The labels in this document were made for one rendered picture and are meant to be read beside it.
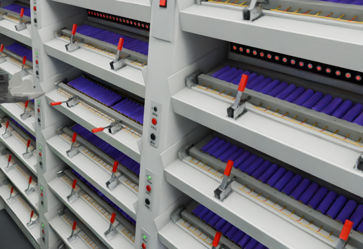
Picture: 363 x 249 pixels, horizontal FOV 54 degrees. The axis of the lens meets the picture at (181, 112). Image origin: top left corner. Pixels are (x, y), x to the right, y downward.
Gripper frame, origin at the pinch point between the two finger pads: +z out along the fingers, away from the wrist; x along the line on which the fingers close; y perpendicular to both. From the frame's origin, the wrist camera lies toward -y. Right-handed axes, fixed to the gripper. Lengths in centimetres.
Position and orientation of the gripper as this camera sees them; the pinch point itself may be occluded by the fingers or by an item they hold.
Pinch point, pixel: (35, 92)
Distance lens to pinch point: 111.4
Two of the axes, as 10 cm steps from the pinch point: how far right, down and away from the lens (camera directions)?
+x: -7.0, -3.1, 6.5
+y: 1.2, -9.4, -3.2
